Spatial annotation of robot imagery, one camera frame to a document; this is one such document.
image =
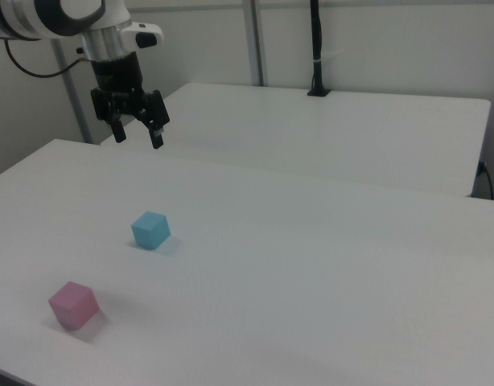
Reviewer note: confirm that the black camera stand pole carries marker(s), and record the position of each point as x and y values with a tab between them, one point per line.
317	40

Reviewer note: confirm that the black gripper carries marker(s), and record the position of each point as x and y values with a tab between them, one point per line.
118	76

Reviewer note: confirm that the pink cube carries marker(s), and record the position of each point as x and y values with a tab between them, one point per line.
72	307

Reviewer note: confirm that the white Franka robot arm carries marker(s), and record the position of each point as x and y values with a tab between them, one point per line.
25	16

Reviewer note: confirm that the blue cube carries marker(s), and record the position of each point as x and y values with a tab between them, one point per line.
148	233

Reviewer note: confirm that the aluminium frame post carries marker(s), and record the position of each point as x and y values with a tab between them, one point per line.
255	40
72	100

